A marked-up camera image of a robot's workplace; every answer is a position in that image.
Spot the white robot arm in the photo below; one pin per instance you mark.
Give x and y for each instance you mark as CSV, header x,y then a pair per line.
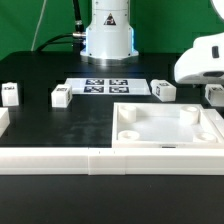
x,y
192,28

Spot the white left fence piece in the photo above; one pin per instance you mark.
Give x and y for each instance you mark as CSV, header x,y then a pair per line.
x,y
4,120

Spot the white right fence piece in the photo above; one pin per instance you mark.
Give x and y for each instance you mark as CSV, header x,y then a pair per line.
x,y
217,120

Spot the white square tabletop part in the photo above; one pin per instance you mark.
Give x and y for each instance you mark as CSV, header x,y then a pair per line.
x,y
157,125

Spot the white front fence bar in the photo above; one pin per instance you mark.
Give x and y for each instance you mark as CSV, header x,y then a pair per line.
x,y
111,161

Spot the white fence piece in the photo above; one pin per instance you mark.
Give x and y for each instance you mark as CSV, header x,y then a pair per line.
x,y
4,120
217,120

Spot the white fiducial marker sheet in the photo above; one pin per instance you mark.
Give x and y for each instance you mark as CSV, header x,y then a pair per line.
x,y
108,86

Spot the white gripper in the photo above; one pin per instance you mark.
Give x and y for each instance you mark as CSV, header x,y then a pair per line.
x,y
203,63

